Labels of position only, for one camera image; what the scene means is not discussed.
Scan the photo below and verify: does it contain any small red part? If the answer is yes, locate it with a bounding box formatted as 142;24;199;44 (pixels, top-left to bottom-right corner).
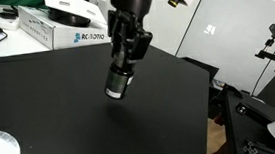
213;114;224;127

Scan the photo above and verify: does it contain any black flat panel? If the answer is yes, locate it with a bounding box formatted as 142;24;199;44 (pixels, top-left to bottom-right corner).
180;53;221;85

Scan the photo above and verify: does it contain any dark bottle with green label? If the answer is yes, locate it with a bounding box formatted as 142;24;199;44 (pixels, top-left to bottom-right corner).
101;55;137;102

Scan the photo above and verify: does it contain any thin black camera cable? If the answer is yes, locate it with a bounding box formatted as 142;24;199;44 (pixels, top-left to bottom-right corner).
246;38;275;97

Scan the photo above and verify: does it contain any black round disc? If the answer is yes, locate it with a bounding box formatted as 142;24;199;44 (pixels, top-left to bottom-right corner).
47;5;92;31

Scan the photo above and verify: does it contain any black flat accessory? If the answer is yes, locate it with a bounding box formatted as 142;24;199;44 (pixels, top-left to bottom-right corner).
0;4;20;22

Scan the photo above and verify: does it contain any white cylinder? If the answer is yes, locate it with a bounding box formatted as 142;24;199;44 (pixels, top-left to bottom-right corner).
96;0;110;22

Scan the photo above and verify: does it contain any white Robotiq cardboard box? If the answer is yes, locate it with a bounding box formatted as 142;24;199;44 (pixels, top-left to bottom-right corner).
16;0;119;54

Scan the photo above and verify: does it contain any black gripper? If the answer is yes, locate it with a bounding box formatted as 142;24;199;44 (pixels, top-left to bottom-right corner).
106;6;156;69

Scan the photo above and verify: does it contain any green cloth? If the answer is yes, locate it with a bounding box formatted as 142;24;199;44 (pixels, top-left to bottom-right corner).
0;0;46;10

